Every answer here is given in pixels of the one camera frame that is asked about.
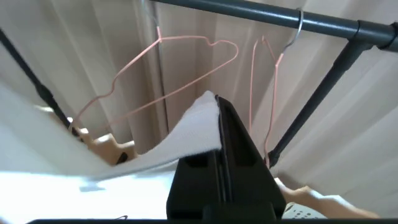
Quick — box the pink clothes hanger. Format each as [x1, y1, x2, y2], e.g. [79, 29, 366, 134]
[248, 8, 305, 167]
[68, 0, 239, 133]

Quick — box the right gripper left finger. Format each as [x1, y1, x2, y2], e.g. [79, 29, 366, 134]
[166, 149, 233, 218]

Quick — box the white laundry basket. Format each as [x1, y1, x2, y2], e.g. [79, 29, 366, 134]
[281, 201, 327, 220]

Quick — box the white printed T-shirt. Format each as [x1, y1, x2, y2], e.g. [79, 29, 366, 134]
[0, 77, 223, 222]

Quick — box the black clothes rack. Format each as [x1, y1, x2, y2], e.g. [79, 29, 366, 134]
[0, 0, 398, 169]

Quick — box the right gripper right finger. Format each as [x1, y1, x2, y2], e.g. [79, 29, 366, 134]
[201, 95, 287, 218]

